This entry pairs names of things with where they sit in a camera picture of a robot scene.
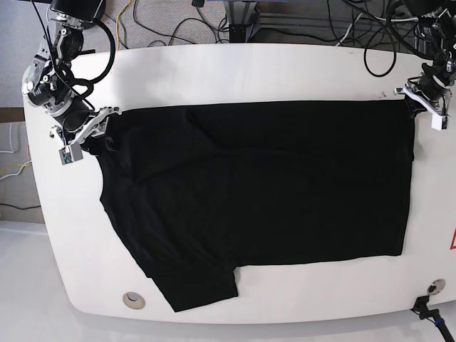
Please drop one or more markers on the aluminium frame column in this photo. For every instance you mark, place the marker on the aluminium frame column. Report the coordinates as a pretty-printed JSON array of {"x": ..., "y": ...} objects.
[{"x": 243, "y": 20}]

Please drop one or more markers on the table cable grommet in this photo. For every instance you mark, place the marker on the table cable grommet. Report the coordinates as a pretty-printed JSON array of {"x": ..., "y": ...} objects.
[
  {"x": 436, "y": 287},
  {"x": 133, "y": 300}
]

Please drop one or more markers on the red warning triangle sticker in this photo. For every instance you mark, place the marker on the red warning triangle sticker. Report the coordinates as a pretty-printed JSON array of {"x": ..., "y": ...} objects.
[{"x": 453, "y": 242}]

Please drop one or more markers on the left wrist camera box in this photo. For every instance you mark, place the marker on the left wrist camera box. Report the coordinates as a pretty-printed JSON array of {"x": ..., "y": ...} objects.
[{"x": 439, "y": 122}]

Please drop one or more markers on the black clamp with cable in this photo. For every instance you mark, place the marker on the black clamp with cable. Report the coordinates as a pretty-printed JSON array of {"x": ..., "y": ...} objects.
[{"x": 421, "y": 309}]

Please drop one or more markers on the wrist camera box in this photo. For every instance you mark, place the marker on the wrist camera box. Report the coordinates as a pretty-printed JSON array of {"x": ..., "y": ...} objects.
[
  {"x": 439, "y": 122},
  {"x": 70, "y": 153}
]

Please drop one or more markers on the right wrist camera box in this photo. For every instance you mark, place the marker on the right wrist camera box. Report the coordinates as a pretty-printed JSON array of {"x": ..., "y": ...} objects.
[{"x": 70, "y": 153}]

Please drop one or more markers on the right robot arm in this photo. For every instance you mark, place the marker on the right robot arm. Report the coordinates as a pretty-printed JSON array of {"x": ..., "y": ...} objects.
[{"x": 49, "y": 82}]

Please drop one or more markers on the right table cable grommet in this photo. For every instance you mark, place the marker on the right table cable grommet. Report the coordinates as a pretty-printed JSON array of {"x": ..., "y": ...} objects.
[{"x": 436, "y": 287}]

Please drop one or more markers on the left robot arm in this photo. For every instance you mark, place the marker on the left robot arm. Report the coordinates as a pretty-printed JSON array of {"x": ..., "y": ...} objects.
[{"x": 436, "y": 26}]

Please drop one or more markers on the black T-shirt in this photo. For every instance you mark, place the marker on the black T-shirt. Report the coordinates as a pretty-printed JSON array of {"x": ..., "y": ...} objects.
[{"x": 195, "y": 192}]

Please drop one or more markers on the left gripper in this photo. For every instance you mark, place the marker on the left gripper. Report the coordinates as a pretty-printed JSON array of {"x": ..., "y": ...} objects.
[{"x": 430, "y": 91}]

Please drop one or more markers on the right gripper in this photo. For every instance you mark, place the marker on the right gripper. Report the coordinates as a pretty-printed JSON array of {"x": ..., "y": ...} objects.
[{"x": 76, "y": 124}]

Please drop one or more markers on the left table cable grommet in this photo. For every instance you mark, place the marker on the left table cable grommet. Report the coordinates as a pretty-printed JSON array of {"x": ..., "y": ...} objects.
[{"x": 133, "y": 300}]

